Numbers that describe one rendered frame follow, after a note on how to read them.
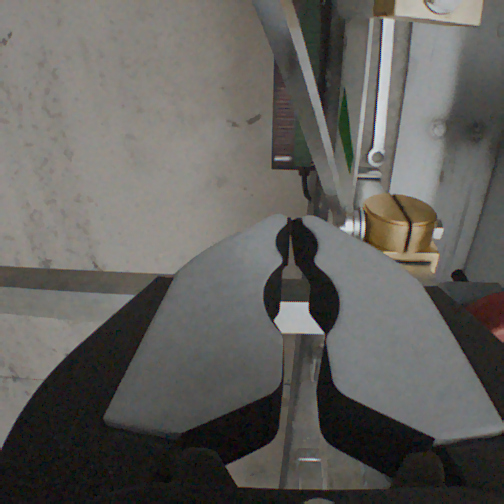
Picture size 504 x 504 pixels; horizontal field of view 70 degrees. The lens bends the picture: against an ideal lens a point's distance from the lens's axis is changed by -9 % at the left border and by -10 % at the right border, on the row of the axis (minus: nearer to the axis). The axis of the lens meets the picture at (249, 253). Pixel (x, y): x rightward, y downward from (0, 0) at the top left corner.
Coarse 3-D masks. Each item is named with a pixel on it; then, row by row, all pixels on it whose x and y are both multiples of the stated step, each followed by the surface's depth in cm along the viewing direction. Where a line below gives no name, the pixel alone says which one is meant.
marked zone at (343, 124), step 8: (344, 88) 32; (344, 96) 32; (344, 104) 32; (344, 112) 32; (344, 120) 32; (344, 128) 32; (344, 136) 32; (344, 144) 32; (344, 152) 32; (352, 152) 29; (352, 160) 29
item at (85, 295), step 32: (0, 288) 29; (32, 288) 29; (64, 288) 29; (96, 288) 29; (128, 288) 29; (288, 288) 29; (448, 288) 29; (480, 288) 29; (96, 320) 30; (288, 320) 29
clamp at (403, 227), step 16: (368, 208) 25; (384, 208) 25; (400, 208) 26; (416, 208) 25; (432, 208) 25; (368, 224) 25; (384, 224) 24; (400, 224) 23; (416, 224) 23; (432, 224) 24; (368, 240) 25; (384, 240) 24; (400, 240) 24; (416, 240) 24; (432, 240) 26; (400, 256) 24; (416, 256) 24; (432, 256) 24; (432, 272) 25
